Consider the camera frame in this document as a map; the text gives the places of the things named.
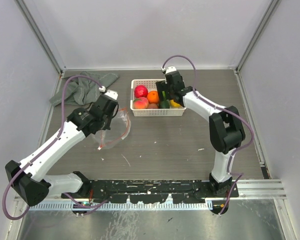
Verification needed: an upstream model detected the red apple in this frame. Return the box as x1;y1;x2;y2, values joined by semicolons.
133;85;148;98

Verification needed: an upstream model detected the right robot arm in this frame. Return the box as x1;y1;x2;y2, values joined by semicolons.
156;66;246;197

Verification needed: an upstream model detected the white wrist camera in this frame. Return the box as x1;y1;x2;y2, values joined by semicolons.
99;86;119;100
161;66;177;75

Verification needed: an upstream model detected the orange fruit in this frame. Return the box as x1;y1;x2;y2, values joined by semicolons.
146;90;160;104

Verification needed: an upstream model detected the grey cable duct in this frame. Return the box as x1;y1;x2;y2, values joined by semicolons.
30;200;213;211

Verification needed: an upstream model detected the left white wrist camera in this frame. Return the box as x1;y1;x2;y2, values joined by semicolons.
99;86;119;100

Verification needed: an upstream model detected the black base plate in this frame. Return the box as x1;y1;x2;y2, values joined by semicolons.
69;180;231;204

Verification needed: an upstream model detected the grey cloth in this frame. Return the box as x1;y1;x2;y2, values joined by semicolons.
64;71;120;106

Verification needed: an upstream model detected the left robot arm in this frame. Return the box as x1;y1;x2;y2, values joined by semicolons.
5;90;118;207

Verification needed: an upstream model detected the green avocado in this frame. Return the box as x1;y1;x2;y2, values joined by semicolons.
158;100;170;109

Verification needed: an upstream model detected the yellow lemon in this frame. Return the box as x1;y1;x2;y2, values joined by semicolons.
169;100;182;108

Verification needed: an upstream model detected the clear zip top bag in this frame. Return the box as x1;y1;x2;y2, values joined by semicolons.
92;107;131;151

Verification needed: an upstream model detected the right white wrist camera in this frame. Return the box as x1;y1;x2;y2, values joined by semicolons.
161;66;177;75

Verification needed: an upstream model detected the brown passion fruit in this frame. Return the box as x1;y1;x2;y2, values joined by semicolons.
147;103;159;110

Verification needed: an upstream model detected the pink peach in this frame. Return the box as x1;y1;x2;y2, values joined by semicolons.
132;96;149;110

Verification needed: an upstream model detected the white plastic basket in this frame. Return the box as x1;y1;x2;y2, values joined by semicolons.
129;79;187;117

